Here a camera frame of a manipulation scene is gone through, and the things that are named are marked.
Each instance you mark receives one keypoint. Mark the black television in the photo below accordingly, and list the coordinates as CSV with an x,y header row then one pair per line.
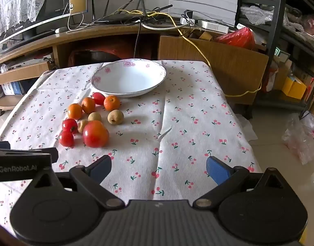
x,y
57,2

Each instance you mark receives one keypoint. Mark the brown-green kiwi fruit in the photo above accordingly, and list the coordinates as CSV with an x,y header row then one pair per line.
x,y
94,116
115,117

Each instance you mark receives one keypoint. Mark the black router with antennas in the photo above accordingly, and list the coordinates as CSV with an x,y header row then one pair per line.
x,y
126,18

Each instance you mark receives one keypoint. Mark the black metal shelf rack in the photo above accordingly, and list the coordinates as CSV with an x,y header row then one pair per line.
x,y
278,5

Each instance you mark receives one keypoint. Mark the yellow box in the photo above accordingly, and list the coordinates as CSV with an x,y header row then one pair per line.
x,y
294,87

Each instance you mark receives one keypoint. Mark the stack of white panels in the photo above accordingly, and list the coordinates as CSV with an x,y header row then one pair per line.
x,y
203,0

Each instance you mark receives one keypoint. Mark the small red tomato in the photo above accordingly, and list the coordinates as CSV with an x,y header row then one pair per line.
x,y
69,126
98,98
66,138

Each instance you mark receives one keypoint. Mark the brown wooden board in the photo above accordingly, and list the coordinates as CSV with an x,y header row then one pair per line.
x,y
231,71

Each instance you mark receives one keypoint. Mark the large red tomato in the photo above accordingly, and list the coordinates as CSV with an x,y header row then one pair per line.
x,y
95,134

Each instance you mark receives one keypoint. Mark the orange tangerine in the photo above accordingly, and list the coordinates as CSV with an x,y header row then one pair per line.
x,y
88,105
112,103
75,111

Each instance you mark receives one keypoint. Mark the white power strip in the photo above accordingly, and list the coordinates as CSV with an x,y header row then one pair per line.
x,y
213,26

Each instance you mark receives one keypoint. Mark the black plug adapter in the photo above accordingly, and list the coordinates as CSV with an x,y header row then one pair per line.
x,y
189,13

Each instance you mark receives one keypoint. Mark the brown longan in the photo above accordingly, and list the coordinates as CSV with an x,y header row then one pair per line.
x,y
82,126

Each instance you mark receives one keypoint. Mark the large red plastic bag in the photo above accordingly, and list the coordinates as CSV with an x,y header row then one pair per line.
x,y
108,47

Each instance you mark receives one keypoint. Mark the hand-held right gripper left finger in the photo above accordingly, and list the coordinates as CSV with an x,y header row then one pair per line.
x,y
99,169

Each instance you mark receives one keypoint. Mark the white lace cloth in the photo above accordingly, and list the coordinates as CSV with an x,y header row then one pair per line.
x,y
16,5

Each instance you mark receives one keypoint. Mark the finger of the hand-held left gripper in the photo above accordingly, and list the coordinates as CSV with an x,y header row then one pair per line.
x,y
31,151

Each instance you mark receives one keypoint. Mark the white plug adapter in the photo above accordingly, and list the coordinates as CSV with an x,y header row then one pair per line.
x,y
187,21

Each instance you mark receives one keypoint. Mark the blue and white box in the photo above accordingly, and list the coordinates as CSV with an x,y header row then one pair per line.
x,y
12,88

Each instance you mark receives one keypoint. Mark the white floral bowl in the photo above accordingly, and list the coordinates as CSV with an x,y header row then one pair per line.
x,y
128,78

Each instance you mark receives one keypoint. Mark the cherry print tablecloth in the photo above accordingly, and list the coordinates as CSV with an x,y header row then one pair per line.
x,y
185,123

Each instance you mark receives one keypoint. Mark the wooden television stand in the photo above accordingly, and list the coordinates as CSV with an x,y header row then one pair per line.
x,y
95,34

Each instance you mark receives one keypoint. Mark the silver set-top box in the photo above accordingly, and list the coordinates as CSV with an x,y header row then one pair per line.
x,y
21,65

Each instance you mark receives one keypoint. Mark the clear plastic bag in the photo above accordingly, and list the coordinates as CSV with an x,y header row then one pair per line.
x,y
302,138

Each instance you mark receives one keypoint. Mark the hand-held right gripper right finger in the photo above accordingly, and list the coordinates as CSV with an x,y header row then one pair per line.
x,y
218,170

